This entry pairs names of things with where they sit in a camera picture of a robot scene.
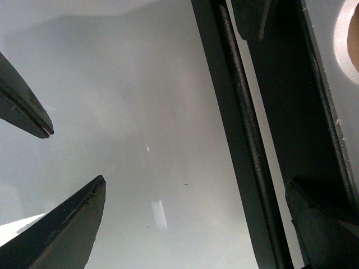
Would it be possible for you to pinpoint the white front wooden drawer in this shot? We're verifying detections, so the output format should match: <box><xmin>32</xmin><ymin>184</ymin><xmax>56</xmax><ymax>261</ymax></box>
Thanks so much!
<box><xmin>1</xmin><ymin>1</ymin><xmax>358</xmax><ymax>268</ymax></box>

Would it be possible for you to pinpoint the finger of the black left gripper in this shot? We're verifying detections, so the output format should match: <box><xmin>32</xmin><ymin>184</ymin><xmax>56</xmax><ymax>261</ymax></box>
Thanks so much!
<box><xmin>232</xmin><ymin>0</ymin><xmax>274</xmax><ymax>41</ymax></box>
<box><xmin>1</xmin><ymin>55</ymin><xmax>54</xmax><ymax>138</ymax></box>

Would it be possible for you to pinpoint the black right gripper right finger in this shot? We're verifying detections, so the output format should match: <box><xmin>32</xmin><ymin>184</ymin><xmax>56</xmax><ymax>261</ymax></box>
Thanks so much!
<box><xmin>286</xmin><ymin>180</ymin><xmax>358</xmax><ymax>268</ymax></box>

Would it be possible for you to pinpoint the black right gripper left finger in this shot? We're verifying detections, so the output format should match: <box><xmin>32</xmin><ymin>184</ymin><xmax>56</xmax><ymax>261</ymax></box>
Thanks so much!
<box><xmin>1</xmin><ymin>175</ymin><xmax>106</xmax><ymax>268</ymax></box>

